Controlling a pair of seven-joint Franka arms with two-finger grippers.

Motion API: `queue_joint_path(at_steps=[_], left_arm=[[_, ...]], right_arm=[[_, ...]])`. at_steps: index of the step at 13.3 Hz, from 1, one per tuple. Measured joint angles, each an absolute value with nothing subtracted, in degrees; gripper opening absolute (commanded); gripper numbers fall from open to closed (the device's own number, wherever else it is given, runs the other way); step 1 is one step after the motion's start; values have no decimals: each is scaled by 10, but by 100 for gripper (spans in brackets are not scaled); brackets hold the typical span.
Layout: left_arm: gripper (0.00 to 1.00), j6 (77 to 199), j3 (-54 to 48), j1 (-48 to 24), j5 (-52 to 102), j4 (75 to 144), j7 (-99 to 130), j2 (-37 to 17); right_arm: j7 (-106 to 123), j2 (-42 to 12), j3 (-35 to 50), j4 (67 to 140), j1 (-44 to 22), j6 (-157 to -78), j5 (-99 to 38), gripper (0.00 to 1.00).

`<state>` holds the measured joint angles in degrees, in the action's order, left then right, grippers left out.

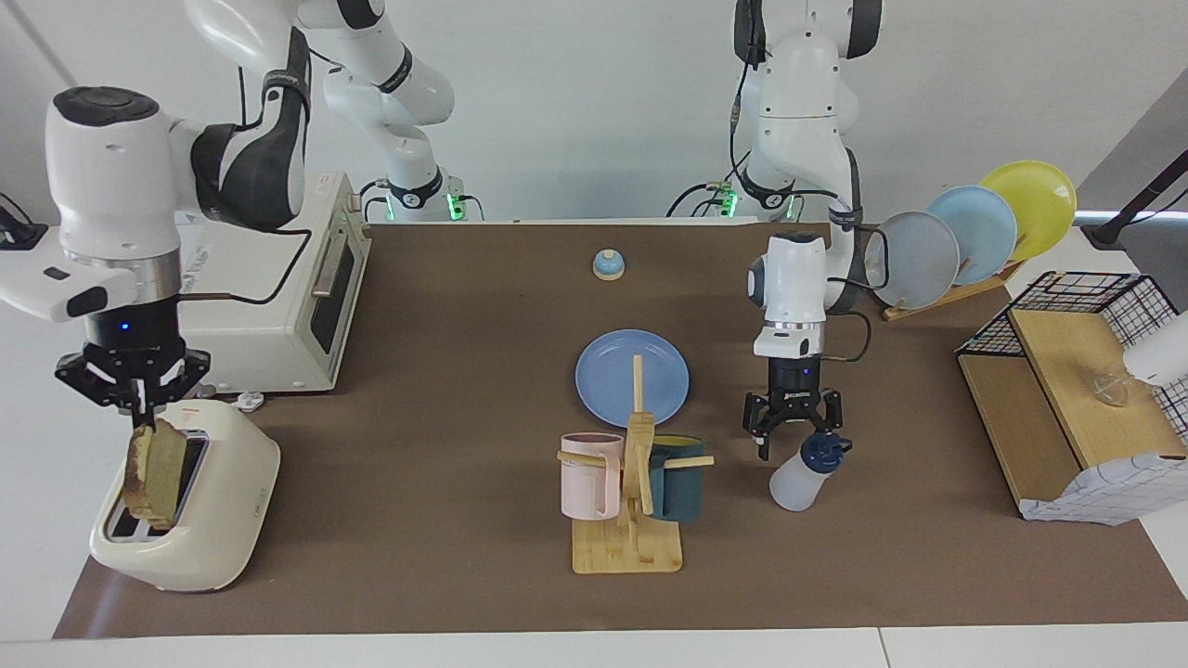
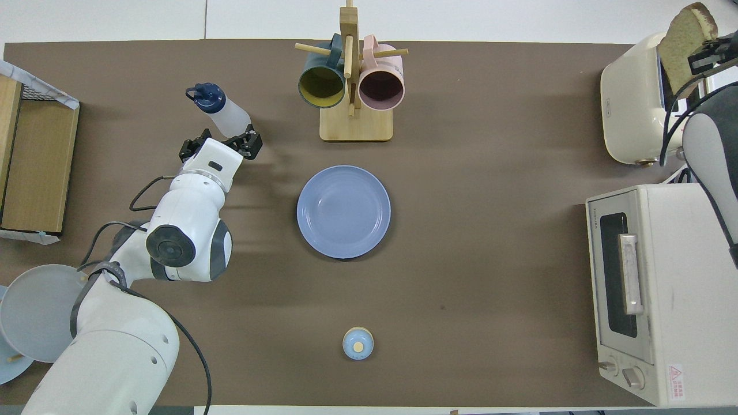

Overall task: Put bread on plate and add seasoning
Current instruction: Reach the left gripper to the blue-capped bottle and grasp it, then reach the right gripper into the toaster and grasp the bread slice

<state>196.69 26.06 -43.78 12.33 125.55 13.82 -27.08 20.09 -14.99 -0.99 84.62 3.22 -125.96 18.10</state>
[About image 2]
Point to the white toaster oven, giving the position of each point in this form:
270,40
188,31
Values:
692,300

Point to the grey plate in rack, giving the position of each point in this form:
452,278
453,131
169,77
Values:
40,311

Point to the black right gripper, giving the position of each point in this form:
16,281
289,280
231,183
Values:
727,47

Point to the brown table mat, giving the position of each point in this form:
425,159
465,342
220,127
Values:
461,259

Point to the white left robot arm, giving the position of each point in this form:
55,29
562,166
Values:
190,242

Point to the slice of toasted bread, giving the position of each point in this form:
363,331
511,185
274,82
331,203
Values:
680,46

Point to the cream two-slot toaster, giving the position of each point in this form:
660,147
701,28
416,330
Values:
631,98

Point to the wooden mug tree stand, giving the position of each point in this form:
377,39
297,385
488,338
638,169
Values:
356,127

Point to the light blue plate in rack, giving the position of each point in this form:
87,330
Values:
8,372

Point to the translucent squeeze bottle blue cap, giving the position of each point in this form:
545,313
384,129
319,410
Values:
228,115

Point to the pink ribbed mug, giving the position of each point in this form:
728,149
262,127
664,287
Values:
380,89

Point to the wooden shelf unit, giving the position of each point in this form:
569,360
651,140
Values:
43,138

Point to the dark teal mug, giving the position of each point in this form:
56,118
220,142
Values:
321,86

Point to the blue dinner plate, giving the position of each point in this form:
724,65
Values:
343,212

